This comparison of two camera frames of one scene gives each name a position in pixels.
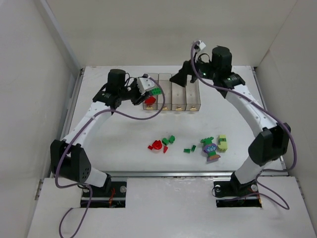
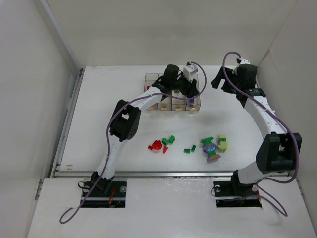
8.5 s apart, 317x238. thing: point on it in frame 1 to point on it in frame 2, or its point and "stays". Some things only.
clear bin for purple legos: x=192 y=100 stays
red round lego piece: x=157 y=145 stays
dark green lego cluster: x=165 y=141 stays
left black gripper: x=136 y=96 to x=186 y=85
